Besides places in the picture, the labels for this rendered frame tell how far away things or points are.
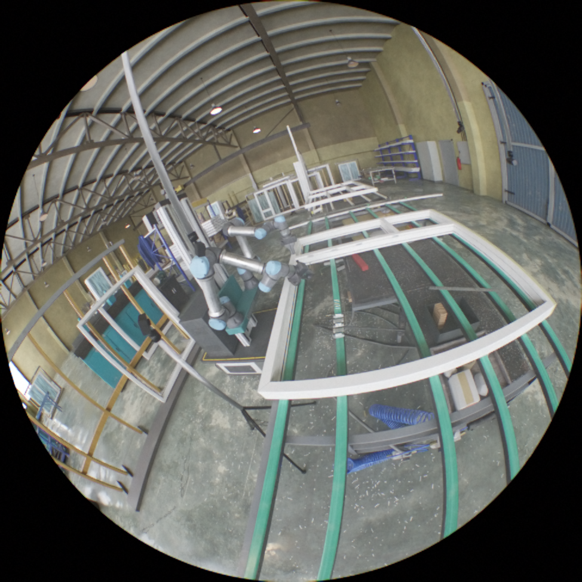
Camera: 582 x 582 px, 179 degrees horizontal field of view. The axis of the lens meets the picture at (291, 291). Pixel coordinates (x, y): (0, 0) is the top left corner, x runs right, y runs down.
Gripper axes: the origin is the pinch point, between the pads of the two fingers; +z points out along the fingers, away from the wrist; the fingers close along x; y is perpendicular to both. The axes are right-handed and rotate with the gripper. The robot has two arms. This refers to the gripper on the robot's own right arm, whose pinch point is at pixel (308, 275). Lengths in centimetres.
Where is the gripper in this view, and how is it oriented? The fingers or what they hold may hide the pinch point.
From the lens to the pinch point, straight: 117.1
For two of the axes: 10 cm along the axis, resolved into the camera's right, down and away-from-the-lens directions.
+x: -6.0, 6.0, 5.3
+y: -3.9, -8.0, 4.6
